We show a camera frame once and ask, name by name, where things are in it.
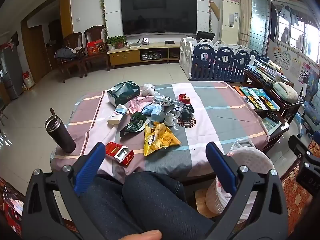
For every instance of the white trash bin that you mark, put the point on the white trash bin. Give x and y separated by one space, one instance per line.
217 200

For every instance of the blue quilted bag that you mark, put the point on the blue quilted bag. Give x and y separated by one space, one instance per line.
160 116

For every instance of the white plastic bag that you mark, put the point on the white plastic bag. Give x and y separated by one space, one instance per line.
250 155

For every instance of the red foil wrapper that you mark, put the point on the red foil wrapper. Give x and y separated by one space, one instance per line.
184 98

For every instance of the black bag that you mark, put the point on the black bag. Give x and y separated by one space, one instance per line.
187 112

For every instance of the black flat television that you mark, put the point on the black flat television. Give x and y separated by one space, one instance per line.
158 13

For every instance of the dark steel thermos bottle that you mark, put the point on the dark steel thermos bottle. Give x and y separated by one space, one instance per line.
61 135

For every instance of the pink plastic bag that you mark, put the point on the pink plastic bag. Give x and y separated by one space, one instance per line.
138 103

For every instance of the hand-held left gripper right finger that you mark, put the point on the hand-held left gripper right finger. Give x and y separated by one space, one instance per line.
221 170

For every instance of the row of picture books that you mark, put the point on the row of picture books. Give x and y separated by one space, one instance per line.
260 98

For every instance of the red gift box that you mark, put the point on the red gift box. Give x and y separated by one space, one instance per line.
95 47

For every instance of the person's left hand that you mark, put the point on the person's left hand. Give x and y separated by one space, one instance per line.
142 235

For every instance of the striped pink grey tablecloth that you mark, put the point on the striped pink grey tablecloth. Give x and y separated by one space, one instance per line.
215 120

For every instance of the wooden television cabinet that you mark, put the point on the wooden television cabinet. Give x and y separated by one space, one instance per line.
125 56

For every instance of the dark wooden chair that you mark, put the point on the dark wooden chair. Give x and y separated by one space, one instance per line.
73 38
96 33

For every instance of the grey cushion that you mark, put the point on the grey cushion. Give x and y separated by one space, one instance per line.
285 92

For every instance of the person's legs in jeans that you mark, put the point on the person's legs in jeans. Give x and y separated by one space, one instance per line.
150 200

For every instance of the green ivy garland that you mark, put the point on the green ivy garland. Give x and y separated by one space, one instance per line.
209 5
103 10

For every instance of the blue face mask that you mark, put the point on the blue face mask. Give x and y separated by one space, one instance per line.
148 109

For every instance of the green tissue pack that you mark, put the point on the green tissue pack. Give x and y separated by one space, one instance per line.
122 92

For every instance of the grey refrigerator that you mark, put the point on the grey refrigerator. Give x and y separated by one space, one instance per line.
10 72

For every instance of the black set-top box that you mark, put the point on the black set-top box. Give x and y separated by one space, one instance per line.
169 42

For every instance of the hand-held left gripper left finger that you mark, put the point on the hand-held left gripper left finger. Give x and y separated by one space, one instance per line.
91 165

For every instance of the blue storage bag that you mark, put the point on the blue storage bag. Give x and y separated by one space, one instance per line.
311 112

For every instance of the black amplifier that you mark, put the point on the black amplifier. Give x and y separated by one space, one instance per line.
152 55

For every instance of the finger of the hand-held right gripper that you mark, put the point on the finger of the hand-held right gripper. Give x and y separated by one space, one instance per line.
300 150

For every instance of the yellow chip bag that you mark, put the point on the yellow chip bag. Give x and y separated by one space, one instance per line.
161 138

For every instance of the white crumpled tissue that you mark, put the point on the white crumpled tissue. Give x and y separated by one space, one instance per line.
170 120
150 90

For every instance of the stack of books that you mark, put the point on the stack of books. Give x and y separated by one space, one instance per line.
267 71

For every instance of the clear plastic wrapper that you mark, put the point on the clear plastic wrapper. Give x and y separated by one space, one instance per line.
165 100

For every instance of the red cigarette box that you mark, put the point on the red cigarette box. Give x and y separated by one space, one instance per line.
113 150

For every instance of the beige curtain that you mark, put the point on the beige curtain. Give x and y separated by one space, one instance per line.
243 12

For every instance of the white standing air conditioner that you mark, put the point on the white standing air conditioner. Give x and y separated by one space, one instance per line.
228 17

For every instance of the dark bag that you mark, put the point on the dark bag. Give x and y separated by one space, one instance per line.
66 53

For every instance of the hanging clothes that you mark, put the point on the hanging clothes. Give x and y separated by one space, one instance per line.
288 13

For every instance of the white navy playpen fence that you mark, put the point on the white navy playpen fence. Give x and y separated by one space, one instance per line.
222 62

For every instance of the red white floor bag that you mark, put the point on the red white floor bag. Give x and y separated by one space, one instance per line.
28 80

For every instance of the dark wooden side table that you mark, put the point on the dark wooden side table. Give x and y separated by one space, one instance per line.
287 110

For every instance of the potted green plant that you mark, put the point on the potted green plant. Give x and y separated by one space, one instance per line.
116 41

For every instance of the green snack bag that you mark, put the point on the green snack bag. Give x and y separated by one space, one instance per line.
133 126

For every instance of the wall poster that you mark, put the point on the wall poster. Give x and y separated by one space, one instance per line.
303 73
296 67
285 60

